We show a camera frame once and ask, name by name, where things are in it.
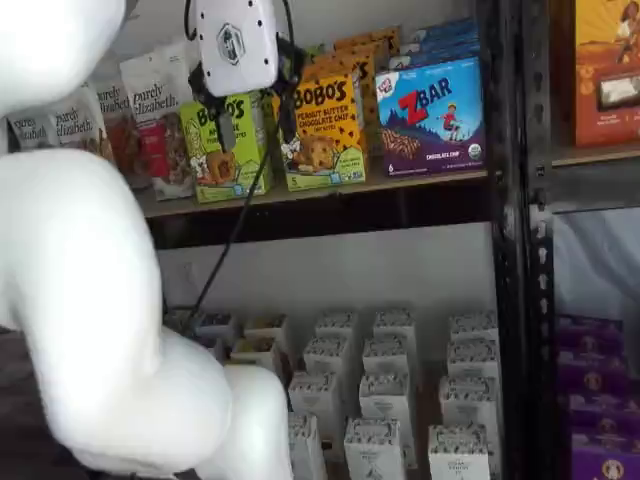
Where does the orange Bobo's peanut butter box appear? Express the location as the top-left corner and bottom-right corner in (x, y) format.
(304, 49), (378, 154)
(333, 27), (402, 56)
(319, 39), (393, 72)
(272, 73), (370, 193)

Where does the white small cartons group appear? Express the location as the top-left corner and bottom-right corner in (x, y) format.
(164, 308), (502, 480)

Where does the large orange illustrated box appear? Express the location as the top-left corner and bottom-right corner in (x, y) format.
(562, 0), (640, 148)

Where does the brown wooden shelf board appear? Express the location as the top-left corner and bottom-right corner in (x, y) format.
(551, 143), (640, 168)
(138, 168), (489, 220)

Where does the white patterned carton box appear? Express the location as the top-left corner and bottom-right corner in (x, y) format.
(427, 423), (490, 480)
(448, 310), (500, 347)
(287, 370), (339, 427)
(373, 308), (417, 347)
(343, 417), (405, 480)
(361, 334), (410, 382)
(358, 372), (412, 427)
(446, 338), (500, 382)
(287, 413), (328, 480)
(314, 310), (359, 347)
(438, 376), (502, 432)
(302, 335), (352, 382)

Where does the green Bobo's apple pie box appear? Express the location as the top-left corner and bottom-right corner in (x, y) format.
(178, 91), (275, 204)

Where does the white Purely Elizabeth granola bag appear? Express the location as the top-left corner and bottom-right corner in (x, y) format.
(6, 112), (57, 154)
(160, 41), (199, 89)
(119, 49), (197, 202)
(93, 79), (151, 190)
(51, 92), (110, 162)

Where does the short black cable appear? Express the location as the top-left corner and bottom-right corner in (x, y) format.
(182, 0), (201, 43)

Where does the black metal rack frame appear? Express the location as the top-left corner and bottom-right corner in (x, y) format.
(143, 0), (532, 480)
(522, 0), (640, 480)

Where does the long black cable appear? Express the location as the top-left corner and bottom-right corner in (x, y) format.
(164, 89), (281, 324)

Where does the purple snack box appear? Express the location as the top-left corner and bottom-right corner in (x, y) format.
(569, 428), (640, 480)
(556, 348), (632, 394)
(566, 388), (640, 434)
(556, 313), (625, 354)

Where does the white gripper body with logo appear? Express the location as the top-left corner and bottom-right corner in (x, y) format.
(193, 0), (280, 98)

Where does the blue Zbar snack box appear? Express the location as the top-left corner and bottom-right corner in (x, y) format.
(399, 29), (481, 55)
(412, 17), (479, 42)
(387, 42), (482, 70)
(374, 55), (487, 178)

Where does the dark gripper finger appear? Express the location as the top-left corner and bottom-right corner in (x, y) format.
(217, 94), (237, 152)
(273, 74), (302, 147)

